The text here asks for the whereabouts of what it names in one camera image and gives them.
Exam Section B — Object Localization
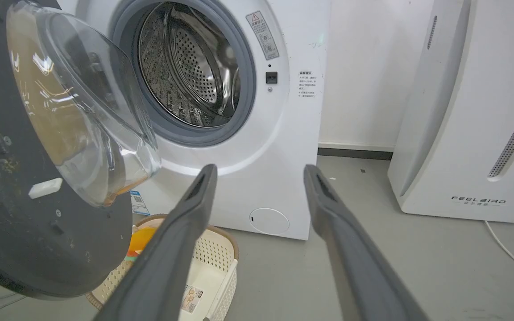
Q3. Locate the round black washing machine door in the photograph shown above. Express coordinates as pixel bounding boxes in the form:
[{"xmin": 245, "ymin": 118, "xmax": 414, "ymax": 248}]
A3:
[{"xmin": 0, "ymin": 0, "xmax": 163, "ymax": 299}]

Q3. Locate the white air purifier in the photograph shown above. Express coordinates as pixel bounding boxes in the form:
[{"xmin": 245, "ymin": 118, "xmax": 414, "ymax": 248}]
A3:
[{"xmin": 387, "ymin": 0, "xmax": 514, "ymax": 223}]

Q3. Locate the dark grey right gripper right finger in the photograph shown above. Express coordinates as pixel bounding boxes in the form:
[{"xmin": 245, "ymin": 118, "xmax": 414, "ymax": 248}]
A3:
[{"xmin": 303, "ymin": 165, "xmax": 429, "ymax": 321}]

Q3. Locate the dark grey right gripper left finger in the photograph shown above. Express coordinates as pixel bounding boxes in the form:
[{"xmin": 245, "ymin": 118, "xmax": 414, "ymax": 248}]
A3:
[{"xmin": 93, "ymin": 164, "xmax": 218, "ymax": 321}]

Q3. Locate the white front-load washing machine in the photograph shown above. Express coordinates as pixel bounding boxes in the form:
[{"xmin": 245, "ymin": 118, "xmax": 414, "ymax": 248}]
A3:
[{"xmin": 56, "ymin": 0, "xmax": 332, "ymax": 241}]

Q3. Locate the cream perforated laundry basket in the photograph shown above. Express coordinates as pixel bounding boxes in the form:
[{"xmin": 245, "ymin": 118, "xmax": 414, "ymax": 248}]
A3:
[{"xmin": 86, "ymin": 214, "xmax": 240, "ymax": 321}]

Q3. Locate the white power cable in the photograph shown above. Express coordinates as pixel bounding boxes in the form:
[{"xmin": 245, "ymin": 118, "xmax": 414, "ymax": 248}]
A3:
[{"xmin": 484, "ymin": 220, "xmax": 514, "ymax": 282}]

